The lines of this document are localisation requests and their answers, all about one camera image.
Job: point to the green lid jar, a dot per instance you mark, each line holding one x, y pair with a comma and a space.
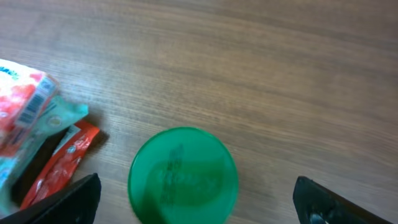
183, 175

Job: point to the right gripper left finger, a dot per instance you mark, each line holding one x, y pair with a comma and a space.
75, 204

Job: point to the red white tissue pack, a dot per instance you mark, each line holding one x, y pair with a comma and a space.
25, 92

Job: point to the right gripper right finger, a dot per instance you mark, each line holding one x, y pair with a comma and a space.
315, 203

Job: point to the red stick sachet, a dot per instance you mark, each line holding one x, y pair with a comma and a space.
63, 163

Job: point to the teal wrapper packet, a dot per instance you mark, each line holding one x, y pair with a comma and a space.
58, 115

